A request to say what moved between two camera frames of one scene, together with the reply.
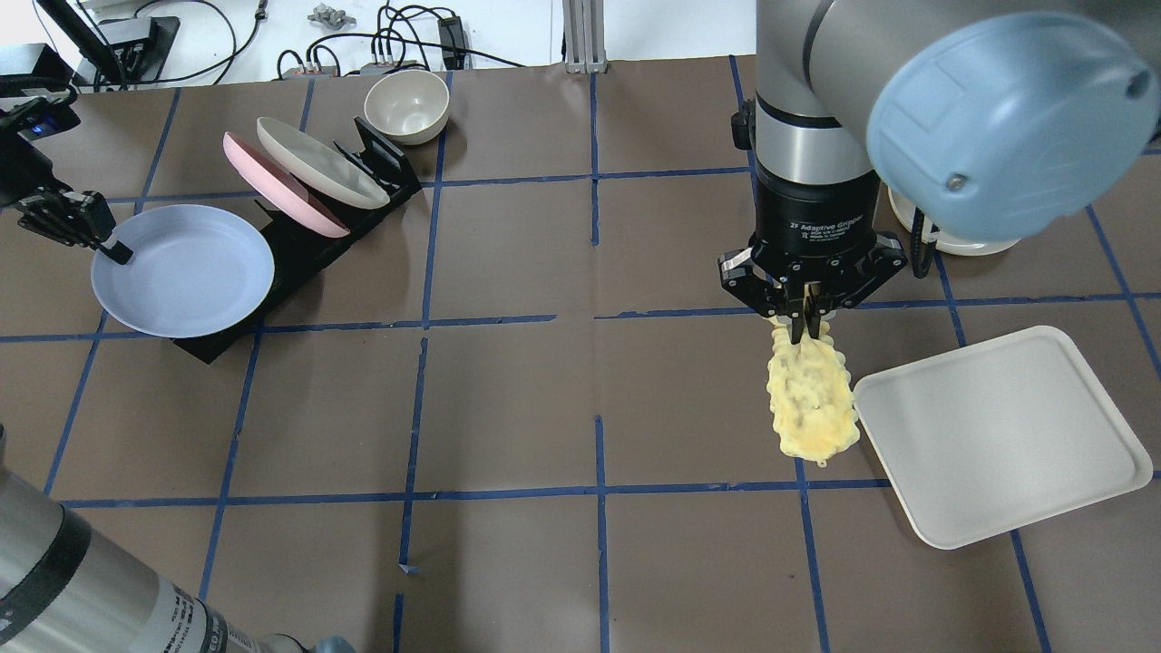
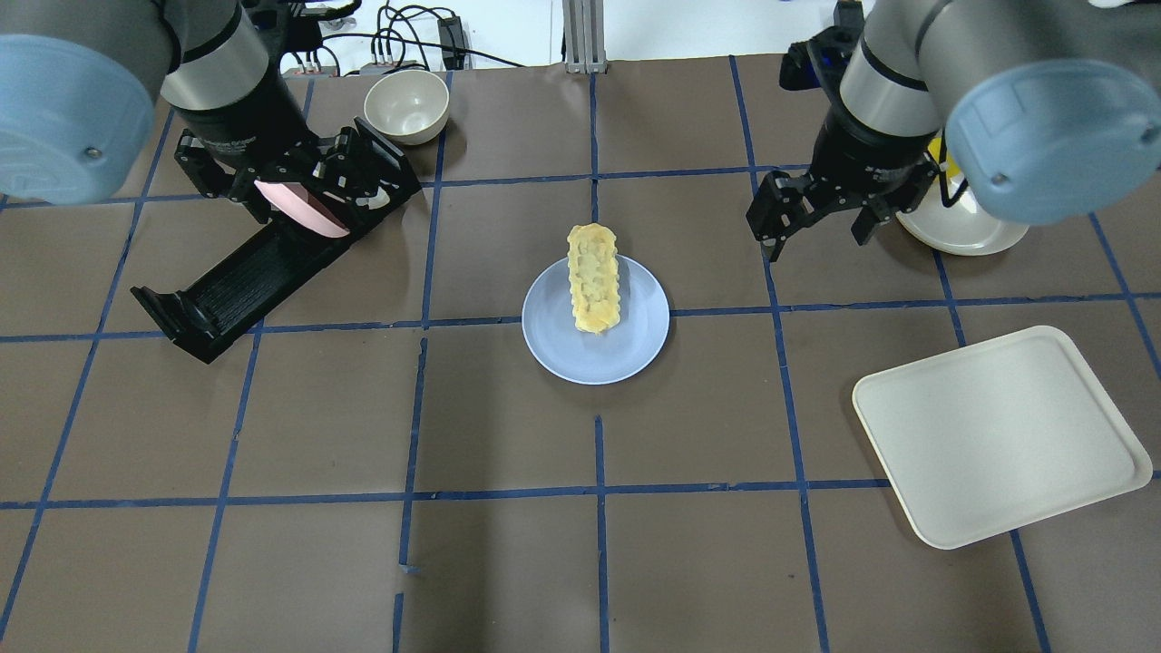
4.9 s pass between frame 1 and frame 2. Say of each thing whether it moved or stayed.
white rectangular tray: stayed
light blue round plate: moved
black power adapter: stayed
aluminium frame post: stayed
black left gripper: moved
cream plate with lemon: stayed
